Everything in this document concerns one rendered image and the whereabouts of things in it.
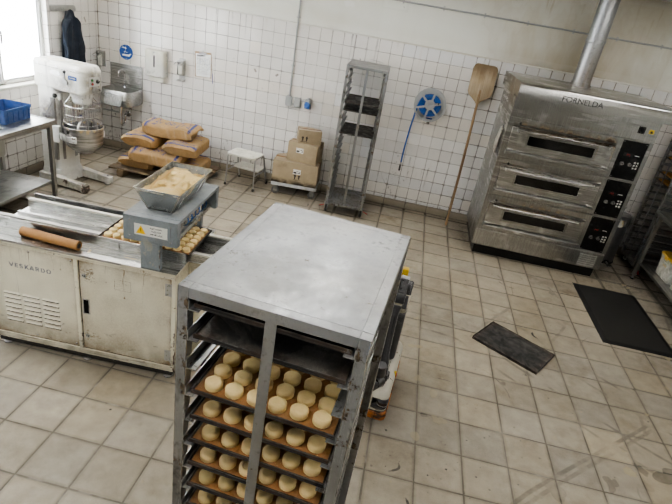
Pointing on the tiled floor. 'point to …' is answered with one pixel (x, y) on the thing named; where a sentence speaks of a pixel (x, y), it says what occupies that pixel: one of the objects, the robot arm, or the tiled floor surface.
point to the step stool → (247, 163)
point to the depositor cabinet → (88, 300)
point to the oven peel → (481, 87)
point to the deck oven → (560, 171)
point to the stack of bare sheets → (514, 347)
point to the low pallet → (144, 169)
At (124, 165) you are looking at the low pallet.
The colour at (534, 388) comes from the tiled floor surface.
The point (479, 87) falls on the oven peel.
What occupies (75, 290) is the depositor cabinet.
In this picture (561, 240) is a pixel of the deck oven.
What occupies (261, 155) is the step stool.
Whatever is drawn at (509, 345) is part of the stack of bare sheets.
